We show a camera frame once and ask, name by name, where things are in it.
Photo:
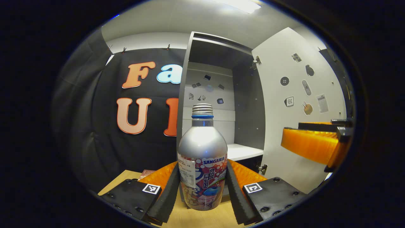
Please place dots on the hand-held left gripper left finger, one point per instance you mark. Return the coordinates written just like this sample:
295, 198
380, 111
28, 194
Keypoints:
164, 199

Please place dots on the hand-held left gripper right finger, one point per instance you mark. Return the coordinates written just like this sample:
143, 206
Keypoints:
240, 199

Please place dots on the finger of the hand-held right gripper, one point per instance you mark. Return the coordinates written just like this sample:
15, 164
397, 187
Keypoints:
319, 126
310, 144

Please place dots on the white cabinet door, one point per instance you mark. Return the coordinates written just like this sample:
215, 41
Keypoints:
278, 126

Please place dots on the silver bottle with printed label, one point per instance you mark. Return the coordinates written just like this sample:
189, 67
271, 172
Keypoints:
202, 145

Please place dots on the grey cabinet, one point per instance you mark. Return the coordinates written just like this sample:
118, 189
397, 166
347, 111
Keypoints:
250, 110

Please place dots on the metal door hinge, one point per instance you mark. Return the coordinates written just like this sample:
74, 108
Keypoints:
255, 62
262, 168

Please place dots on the white cabinet shelf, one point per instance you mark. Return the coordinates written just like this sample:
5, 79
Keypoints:
243, 151

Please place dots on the stack of books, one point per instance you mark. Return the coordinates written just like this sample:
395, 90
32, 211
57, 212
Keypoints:
145, 174

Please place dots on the black backdrop cloth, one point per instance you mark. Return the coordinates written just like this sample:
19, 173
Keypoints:
95, 126

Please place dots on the ceiling panel light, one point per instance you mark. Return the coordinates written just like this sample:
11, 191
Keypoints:
240, 4

